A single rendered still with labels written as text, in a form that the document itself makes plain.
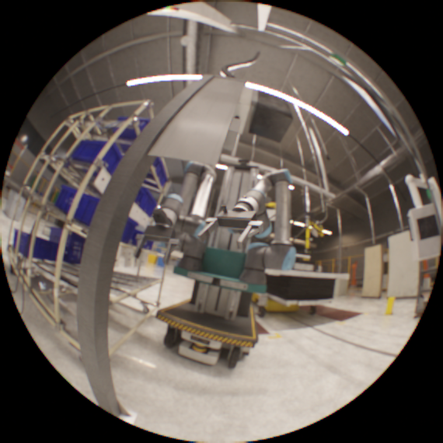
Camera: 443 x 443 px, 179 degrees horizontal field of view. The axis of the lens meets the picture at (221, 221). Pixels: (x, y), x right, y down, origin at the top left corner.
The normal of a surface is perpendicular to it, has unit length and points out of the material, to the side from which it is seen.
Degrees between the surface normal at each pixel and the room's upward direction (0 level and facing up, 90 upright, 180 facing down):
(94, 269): 90
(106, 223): 90
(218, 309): 90
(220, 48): 175
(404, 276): 90
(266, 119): 180
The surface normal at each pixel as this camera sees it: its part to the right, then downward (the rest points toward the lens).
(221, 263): -0.17, -0.34
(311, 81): -0.28, 0.91
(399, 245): -0.97, -0.22
